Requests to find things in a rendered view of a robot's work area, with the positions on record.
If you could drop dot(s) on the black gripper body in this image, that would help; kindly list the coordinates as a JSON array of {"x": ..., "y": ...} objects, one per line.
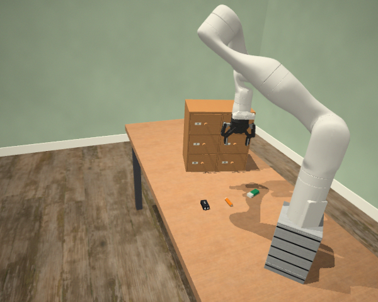
[{"x": 239, "y": 124}]

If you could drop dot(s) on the brown wooden drawer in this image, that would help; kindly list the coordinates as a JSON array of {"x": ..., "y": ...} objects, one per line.
[
  {"x": 231, "y": 161},
  {"x": 227, "y": 119},
  {"x": 205, "y": 122},
  {"x": 201, "y": 162},
  {"x": 200, "y": 143},
  {"x": 235, "y": 143}
]

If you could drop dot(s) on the black nine-volt battery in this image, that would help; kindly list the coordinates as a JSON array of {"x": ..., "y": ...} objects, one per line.
[{"x": 204, "y": 204}]

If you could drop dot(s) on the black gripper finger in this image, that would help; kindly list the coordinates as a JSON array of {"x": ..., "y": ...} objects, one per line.
[
  {"x": 229, "y": 132},
  {"x": 253, "y": 128}
]

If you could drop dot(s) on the brown wooden chest of drawers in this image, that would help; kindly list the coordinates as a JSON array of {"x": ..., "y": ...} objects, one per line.
[{"x": 206, "y": 106}]

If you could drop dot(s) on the green and white eraser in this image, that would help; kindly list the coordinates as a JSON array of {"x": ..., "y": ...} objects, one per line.
[{"x": 253, "y": 193}]

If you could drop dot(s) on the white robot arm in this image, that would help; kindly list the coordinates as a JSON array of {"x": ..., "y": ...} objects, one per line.
[{"x": 330, "y": 135}]

